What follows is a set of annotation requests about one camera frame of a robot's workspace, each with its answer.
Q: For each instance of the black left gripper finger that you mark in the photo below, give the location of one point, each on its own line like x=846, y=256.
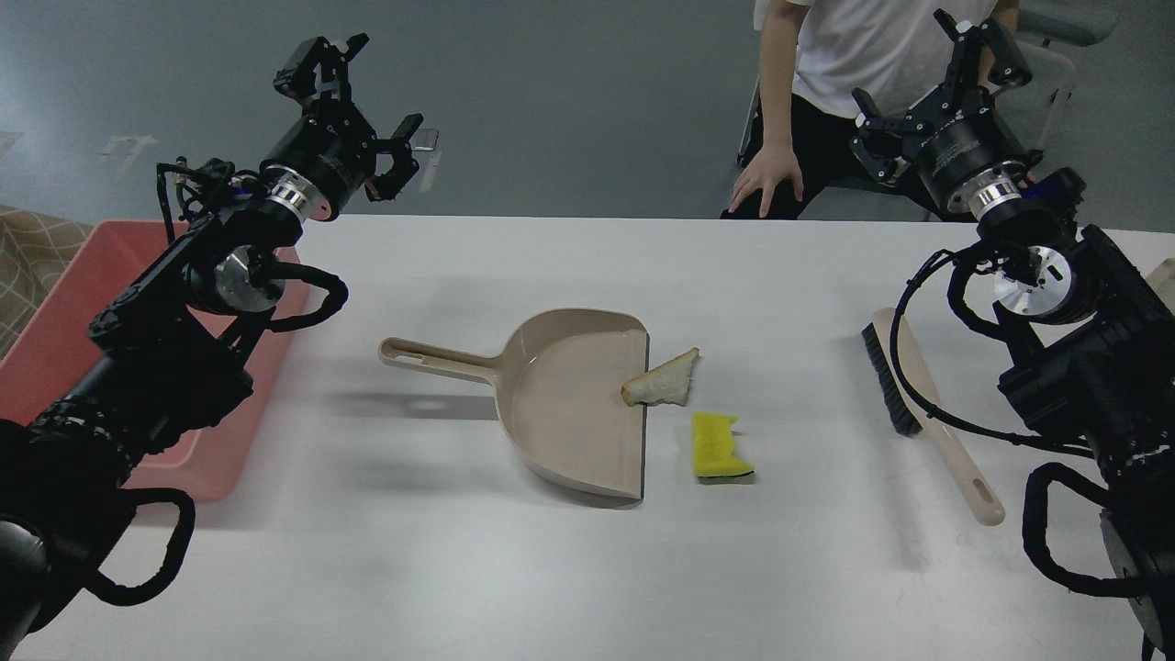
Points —
x=316, y=76
x=404, y=166

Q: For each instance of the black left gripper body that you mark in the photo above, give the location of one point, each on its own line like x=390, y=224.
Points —
x=332, y=147

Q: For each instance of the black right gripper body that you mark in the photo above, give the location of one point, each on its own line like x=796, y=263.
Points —
x=966, y=164

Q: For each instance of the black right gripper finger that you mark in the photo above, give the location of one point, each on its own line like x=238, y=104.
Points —
x=985, y=62
x=886, y=147

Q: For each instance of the beige plastic dustpan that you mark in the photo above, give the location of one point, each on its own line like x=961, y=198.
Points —
x=557, y=384

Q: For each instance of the beige hand brush black bristles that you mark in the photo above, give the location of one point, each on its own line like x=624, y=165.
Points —
x=911, y=397

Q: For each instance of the triangular bread slice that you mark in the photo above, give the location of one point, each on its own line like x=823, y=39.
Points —
x=668, y=383

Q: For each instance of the yellow green sponge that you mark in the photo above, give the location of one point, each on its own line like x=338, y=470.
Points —
x=713, y=446

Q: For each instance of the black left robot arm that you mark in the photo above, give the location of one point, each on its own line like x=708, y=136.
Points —
x=174, y=347

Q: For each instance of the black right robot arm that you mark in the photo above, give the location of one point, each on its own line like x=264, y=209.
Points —
x=1089, y=337

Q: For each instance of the pink plastic bin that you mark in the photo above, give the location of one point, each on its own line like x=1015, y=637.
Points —
x=53, y=352

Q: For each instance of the white office chair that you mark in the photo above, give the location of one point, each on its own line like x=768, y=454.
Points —
x=1080, y=24

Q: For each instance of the seated person white shirt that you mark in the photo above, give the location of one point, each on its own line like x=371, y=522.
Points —
x=812, y=56

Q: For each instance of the beige stone block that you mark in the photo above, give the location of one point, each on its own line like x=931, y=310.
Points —
x=1162, y=281

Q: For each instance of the beige patterned cloth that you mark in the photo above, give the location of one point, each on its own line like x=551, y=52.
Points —
x=36, y=249

